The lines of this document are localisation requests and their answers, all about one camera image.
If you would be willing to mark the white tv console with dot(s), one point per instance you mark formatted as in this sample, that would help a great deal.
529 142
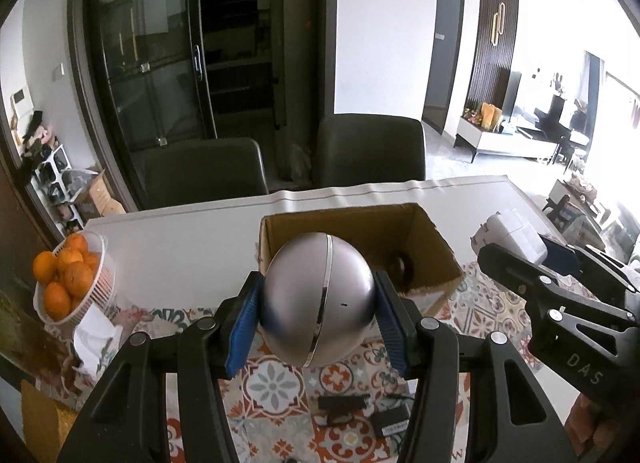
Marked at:
516 141

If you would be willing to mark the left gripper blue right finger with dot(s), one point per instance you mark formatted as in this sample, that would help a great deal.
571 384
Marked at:
511 418

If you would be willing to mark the small cardboard box on floor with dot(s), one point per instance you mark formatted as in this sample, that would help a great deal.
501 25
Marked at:
96 201

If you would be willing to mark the white basket of oranges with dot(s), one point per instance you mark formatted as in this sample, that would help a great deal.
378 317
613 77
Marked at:
77 274

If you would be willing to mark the black round remote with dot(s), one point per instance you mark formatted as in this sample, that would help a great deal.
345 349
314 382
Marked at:
400 268

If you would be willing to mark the right dark dining chair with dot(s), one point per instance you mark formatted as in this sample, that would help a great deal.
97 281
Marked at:
364 148

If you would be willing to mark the dark glass cabinet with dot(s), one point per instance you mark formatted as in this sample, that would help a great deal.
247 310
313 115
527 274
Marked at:
154 72

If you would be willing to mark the glass vase with dried flowers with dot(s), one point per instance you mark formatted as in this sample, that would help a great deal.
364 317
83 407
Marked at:
27 344

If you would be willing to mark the small black adapter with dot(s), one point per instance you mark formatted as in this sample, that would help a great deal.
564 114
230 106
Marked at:
339 410

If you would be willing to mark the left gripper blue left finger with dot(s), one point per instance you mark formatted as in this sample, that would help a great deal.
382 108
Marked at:
124 419

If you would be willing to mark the woven straw box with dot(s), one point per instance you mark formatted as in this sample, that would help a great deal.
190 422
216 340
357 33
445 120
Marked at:
46 423

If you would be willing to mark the left dark dining chair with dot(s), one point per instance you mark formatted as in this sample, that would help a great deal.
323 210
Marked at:
198 171

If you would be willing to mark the white shoe rack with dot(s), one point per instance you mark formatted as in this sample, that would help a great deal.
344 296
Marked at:
59 185

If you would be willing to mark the patterned table runner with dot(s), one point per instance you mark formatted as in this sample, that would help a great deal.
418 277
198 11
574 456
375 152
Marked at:
270 405

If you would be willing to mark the patterned tissue pouch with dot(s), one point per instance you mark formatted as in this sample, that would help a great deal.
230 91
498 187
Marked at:
97 340

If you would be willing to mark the person's right hand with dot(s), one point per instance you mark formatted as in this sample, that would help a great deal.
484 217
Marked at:
585 427

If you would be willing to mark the dark dining chair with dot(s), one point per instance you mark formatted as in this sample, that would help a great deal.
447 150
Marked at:
364 148
198 171

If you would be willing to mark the white cube charger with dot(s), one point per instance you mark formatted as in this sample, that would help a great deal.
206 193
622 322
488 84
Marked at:
511 230

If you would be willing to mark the silver sphere device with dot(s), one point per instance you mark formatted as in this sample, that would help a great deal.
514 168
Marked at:
317 301

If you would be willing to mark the dark hallway door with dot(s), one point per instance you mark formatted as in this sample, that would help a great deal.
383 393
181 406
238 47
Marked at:
444 62

